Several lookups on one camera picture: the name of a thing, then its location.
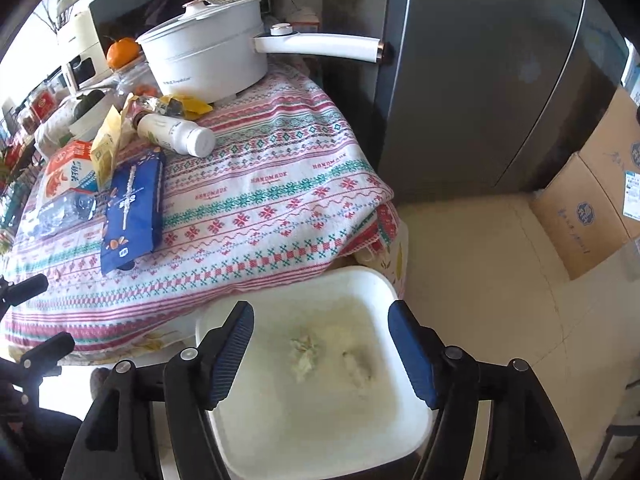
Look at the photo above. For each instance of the bare branch decoration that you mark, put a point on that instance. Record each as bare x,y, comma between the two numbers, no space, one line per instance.
50,15

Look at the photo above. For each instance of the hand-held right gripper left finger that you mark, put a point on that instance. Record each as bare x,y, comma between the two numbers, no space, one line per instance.
232,355

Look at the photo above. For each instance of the blue snack packet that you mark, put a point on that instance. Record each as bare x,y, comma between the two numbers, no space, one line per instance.
132,210

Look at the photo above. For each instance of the cardboard box with label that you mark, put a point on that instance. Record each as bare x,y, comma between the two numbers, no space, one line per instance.
617,135

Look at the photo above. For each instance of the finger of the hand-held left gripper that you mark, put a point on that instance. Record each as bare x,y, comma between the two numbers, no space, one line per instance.
47,355
25,291

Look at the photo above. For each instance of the large cardboard box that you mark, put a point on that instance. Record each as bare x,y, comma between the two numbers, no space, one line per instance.
580,215

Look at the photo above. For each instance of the white bowl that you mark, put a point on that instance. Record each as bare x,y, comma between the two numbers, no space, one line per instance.
87,120

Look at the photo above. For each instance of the cream countertop appliance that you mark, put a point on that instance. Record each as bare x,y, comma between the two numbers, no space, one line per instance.
80,55

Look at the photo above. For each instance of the white plastic bottle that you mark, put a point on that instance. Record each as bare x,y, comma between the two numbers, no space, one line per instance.
175,135

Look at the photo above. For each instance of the foil wrapper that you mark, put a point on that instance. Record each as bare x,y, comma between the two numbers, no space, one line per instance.
150,106

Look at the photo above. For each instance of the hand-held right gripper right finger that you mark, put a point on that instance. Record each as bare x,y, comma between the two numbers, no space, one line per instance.
412,355

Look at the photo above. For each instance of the green squash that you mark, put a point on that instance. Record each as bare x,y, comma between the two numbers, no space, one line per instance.
90,100

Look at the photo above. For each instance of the glass jar of tangerines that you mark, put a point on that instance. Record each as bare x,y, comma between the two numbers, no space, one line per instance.
135,82

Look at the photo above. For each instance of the crumpled tissue with green print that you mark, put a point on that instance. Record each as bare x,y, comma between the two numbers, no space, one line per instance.
306,355

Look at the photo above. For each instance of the grey furry slipper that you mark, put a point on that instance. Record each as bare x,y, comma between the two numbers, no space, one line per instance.
101,384

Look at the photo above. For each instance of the orange fruit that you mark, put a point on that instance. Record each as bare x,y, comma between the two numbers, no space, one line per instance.
122,52

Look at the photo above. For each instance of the pale yellow snack packet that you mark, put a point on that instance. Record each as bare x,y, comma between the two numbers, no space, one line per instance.
109,150

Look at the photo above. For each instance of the patterned woven tablecloth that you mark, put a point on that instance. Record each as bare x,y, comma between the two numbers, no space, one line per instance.
260,185

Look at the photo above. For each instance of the orange and white snack packet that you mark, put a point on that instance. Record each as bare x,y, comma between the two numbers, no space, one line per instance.
67,170

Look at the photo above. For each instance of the person's dark trousers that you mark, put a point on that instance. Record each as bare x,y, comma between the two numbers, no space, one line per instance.
45,445

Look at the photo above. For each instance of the clear crushed plastic bottle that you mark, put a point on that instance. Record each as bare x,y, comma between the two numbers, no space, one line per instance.
70,212

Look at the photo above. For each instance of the white plastic bin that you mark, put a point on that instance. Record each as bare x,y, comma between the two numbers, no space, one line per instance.
310,425

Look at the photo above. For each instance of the red and white carton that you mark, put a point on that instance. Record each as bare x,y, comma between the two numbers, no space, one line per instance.
306,22

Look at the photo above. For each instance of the grey refrigerator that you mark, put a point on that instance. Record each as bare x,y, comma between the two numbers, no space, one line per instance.
475,75

